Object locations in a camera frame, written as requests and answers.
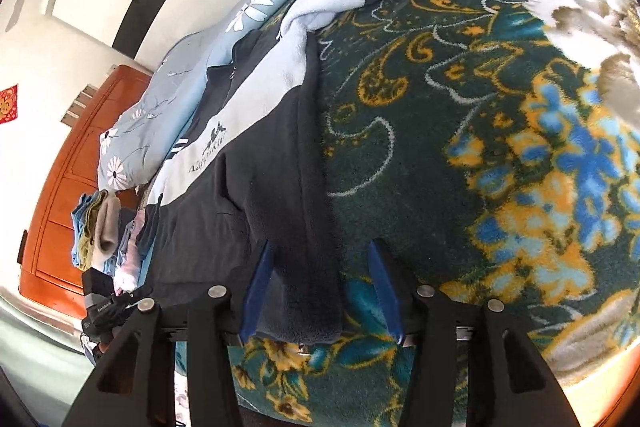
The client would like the orange wooden headboard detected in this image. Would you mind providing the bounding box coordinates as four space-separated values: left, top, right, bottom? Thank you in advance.
17 64 153 308

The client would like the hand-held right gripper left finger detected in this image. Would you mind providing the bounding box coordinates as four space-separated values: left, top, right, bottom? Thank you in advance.
62 238 275 427

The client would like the green floral fleece blanket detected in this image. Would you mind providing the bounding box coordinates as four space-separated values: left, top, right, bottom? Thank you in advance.
172 0 640 425

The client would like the navy and white fleece jacket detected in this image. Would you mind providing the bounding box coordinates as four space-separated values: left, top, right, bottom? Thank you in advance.
137 0 568 345

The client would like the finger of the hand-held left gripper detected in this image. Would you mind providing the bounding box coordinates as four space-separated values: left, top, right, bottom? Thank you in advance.
116 285 154 309

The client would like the blue folded garment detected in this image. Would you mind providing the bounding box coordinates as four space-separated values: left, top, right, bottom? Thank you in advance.
71 192 108 270

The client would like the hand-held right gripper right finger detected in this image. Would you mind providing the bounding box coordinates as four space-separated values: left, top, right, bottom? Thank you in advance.
366 237 583 427

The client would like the pink crumpled garment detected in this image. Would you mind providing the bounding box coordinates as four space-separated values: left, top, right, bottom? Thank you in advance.
114 206 148 294

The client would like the red wall decoration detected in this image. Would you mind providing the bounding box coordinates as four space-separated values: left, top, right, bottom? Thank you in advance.
0 83 19 126

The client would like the beige folded garment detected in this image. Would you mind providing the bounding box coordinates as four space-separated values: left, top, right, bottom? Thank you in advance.
89 191 122 269

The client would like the light blue daisy quilt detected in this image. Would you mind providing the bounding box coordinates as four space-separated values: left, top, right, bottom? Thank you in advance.
97 0 431 194

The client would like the grey slatted wall fixture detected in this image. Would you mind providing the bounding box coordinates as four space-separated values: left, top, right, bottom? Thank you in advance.
61 83 97 126

